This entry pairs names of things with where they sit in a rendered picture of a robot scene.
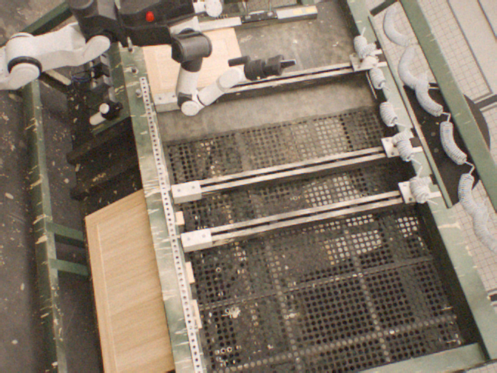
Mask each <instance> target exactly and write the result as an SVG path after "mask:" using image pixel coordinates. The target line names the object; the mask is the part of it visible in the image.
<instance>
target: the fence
mask: <svg viewBox="0 0 497 373"><path fill-rule="evenodd" d="M310 7H313V8H314V10H315V12H312V13H306V10H305V9H306V8H310ZM310 7H300V8H295V9H289V10H284V11H279V12H277V15H278V19H270V20H265V21H255V22H249V23H243V24H242V23H241V20H240V17H237V18H231V19H222V20H216V21H206V22H201V23H199V27H200V31H201V32H202V33H207V32H212V31H217V30H227V29H232V28H234V30H242V29H246V28H253V27H262V26H268V25H272V24H278V23H283V22H288V21H298V20H303V19H313V18H316V17H317V9H316V7H315V6H310ZM300 9H301V11H302V14H297V15H294V13H293V11H295V10H300Z"/></svg>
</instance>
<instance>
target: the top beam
mask: <svg viewBox="0 0 497 373"><path fill-rule="evenodd" d="M338 2H339V5H340V7H341V9H342V13H343V15H344V17H345V20H346V21H347V23H348V27H349V29H350V31H351V35H352V36H353V40H354V38H355V37H357V36H360V35H362V31H363V30H364V27H365V32H364V33H363V37H365V39H366V41H367V44H369V46H370V44H373V45H376V44H374V42H375V41H377V40H376V36H375V35H374V33H373V31H372V28H371V25H370V22H369V20H368V16H369V15H370V12H369V10H368V6H367V4H366V2H365V0H338ZM377 69H380V70H381V71H382V73H383V76H384V77H385V79H386V83H385V87H387V88H388V89H390V90H391V91H388V90H386V89H385V88H384V87H383V88H381V89H377V88H374V87H373V85H372V83H371V79H370V76H369V72H370V71H371V70H372V69H369V70H367V72H366V73H367V74H368V77H369V80H370V83H371V86H372V88H373V91H374V94H376V98H377V100H378V102H379V105H380V104H383V103H385V102H387V100H388V97H390V93H392V95H391V98H390V101H389V102H388V103H390V104H392V105H393V110H394V112H395V114H396V115H397V116H398V119H397V123H400V124H402V125H405V126H406V127H401V126H399V125H397V124H395V125H394V126H393V127H388V129H389V130H390V133H391V135H392V137H393V136H395V135H396V134H397V133H400V132H404V131H405V128H407V132H408V131H409V132H411V131H410V128H413V126H412V123H411V121H410V119H409V116H408V113H407V111H406V109H405V105H404V103H402V100H401V98H400V96H399V92H398V90H397V88H396V85H395V83H394V80H393V77H392V75H391V72H390V70H389V69H388V66H384V67H380V68H377ZM399 157H400V156H399ZM400 159H401V158H400ZM413 159H414V160H416V161H418V162H420V163H421V165H420V164H418V163H416V162H415V161H412V160H410V161H404V160H402V159H401V162H402V165H404V168H405V171H406V173H407V176H408V179H409V180H410V179H411V178H413V177H416V176H417V175H418V173H419V170H420V168H421V166H422V171H421V172H420V175H419V178H423V177H426V176H427V177H430V176H429V174H433V173H432V171H430V167H429V165H428V162H427V160H426V157H425V154H424V152H423V151H421V152H416V153H415V154H414V156H413ZM428 188H429V190H430V193H432V192H438V191H439V188H438V187H437V185H433V182H430V183H429V184H428ZM428 200H429V201H432V202H435V203H437V204H438V205H435V204H432V203H430V202H427V201H425V202H424V203H419V202H418V203H419V206H420V209H421V211H422V214H423V217H424V220H425V223H426V225H427V228H428V231H429V233H430V236H432V239H433V242H434V245H435V247H436V250H437V253H438V255H439V258H440V261H441V262H442V266H443V269H444V272H446V275H447V278H448V280H449V283H450V286H451V288H452V290H453V294H454V296H455V299H456V302H457V304H458V306H459V308H460V310H461V313H462V316H463V318H464V321H465V324H466V326H467V330H468V332H469V334H470V338H471V340H472V342H473V343H475V342H477V343H479V345H480V347H481V350H482V353H483V355H484V359H485V361H484V362H483V363H489V362H493V361H496V360H497V314H496V312H495V309H494V307H493V304H492V302H491V299H490V297H489V294H488V293H487V290H486V289H485V287H484V284H483V282H482V279H481V275H480V274H479V271H478V269H477V265H476V263H475V261H474V260H473V258H472V255H471V254H470V250H469V248H468V245H467V242H466V240H465V239H464V235H463V233H462V230H461V227H459V225H458V221H457V220H456V216H455V215H454V212H453V209H452V208H450V209H448V208H447V207H446V206H445V204H444V201H443V199H442V197H438V198H431V199H428Z"/></svg>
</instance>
